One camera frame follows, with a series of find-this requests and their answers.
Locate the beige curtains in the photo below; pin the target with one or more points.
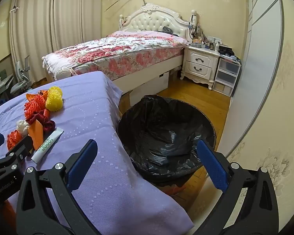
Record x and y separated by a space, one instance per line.
39 29

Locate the clear plastic drawer unit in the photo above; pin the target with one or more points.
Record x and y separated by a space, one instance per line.
225 76

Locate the lilac table cloth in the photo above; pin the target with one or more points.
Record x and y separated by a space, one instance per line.
100 117

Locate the white foam fruit net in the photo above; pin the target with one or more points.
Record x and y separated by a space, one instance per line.
22 125

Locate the yellow foam fruit net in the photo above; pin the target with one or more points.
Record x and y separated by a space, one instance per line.
54 101

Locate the orange foam fruit net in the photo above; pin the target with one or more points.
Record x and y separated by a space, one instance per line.
35 107

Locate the white cardboard box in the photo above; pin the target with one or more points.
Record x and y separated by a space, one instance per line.
149 88

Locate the floral bedspread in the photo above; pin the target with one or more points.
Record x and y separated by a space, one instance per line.
117 51

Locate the orange-red mesh ball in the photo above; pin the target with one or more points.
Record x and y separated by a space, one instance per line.
13 139

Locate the black bag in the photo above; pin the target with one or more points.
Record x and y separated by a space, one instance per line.
226 52

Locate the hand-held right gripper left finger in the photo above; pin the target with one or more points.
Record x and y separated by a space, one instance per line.
82 162

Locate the dark red ribbon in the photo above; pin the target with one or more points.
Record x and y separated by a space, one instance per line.
49 126

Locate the cluttered desk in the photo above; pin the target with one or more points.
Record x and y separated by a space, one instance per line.
0 83

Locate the grey sliding wardrobe door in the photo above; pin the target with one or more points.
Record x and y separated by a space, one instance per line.
259 53

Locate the trash bin with black bag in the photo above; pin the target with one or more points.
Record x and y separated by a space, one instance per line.
161 132

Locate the grey desk chair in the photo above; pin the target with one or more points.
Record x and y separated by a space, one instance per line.
20 74

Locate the white nightstand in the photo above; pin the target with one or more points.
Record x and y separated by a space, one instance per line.
198 63

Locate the white bed with tufted headboard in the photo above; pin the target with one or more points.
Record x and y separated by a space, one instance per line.
152 20

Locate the orange paper packet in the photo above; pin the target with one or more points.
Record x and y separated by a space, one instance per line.
36 133

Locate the white tube with green print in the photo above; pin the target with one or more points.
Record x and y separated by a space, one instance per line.
46 146

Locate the group of small bottles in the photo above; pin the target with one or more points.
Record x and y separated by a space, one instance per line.
205 44

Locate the dark cloth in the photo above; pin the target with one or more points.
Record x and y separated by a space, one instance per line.
167 29

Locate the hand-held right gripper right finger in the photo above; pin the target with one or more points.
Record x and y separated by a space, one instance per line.
212 166

